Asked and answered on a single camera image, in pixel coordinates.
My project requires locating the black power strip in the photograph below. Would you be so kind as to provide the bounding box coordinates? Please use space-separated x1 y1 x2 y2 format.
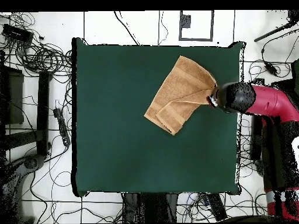
53 107 71 147

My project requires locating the black upright post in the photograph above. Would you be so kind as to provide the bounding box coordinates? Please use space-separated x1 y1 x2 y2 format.
36 71 51 156
251 114 263 160

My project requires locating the black rectangular box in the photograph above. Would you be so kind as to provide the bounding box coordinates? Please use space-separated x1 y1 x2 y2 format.
2 23 34 44

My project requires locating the black power adapter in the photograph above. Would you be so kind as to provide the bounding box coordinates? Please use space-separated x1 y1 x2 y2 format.
265 62 279 76

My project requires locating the black flat bar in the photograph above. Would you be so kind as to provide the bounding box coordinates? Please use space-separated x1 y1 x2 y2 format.
206 192 228 222

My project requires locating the grey square floor frame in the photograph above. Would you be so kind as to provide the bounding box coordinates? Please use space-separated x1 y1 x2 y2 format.
179 10 214 42

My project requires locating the black stand base foot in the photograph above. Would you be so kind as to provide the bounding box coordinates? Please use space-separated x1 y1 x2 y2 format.
0 153 46 223

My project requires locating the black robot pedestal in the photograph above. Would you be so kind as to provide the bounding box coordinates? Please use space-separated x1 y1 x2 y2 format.
122 192 179 223

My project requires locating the dark flat panel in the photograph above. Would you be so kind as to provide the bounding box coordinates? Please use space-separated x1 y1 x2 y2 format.
4 66 25 125

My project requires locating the tan terry towel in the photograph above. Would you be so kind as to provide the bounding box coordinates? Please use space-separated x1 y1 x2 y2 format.
144 55 218 136

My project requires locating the black rod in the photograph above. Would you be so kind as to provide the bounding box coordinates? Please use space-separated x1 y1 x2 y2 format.
253 19 299 43

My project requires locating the tangled black cable bundle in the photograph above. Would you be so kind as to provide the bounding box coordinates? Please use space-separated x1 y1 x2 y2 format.
13 41 73 76

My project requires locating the dark green table cloth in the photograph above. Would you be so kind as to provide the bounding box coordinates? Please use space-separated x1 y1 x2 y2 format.
71 37 246 198

